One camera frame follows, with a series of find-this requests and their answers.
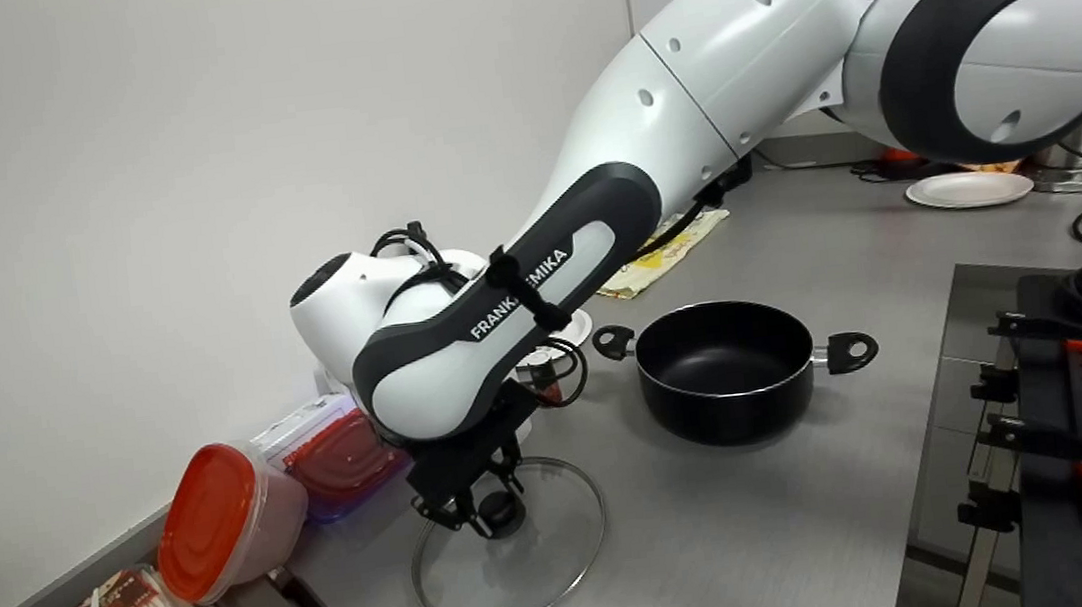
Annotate black clamp with orange grip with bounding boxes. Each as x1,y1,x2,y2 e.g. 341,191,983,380
962,303,1082,407
946,402,1082,539

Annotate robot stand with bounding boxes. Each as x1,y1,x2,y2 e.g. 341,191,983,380
855,251,1082,607

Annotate container with orange lid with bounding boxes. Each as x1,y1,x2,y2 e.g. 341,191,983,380
145,433,320,607

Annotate white plate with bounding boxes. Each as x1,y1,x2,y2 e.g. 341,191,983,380
903,163,1037,217
510,305,599,369

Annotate stack of red-lidded containers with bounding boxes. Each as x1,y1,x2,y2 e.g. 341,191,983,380
247,385,419,531

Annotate yellow cloth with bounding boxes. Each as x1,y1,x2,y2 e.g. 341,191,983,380
589,205,739,304

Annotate glass pot lid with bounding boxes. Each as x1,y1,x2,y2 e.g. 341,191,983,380
401,449,618,607

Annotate black pot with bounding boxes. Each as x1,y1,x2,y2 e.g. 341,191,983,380
588,284,889,462

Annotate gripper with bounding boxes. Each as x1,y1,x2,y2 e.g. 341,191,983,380
397,379,553,544

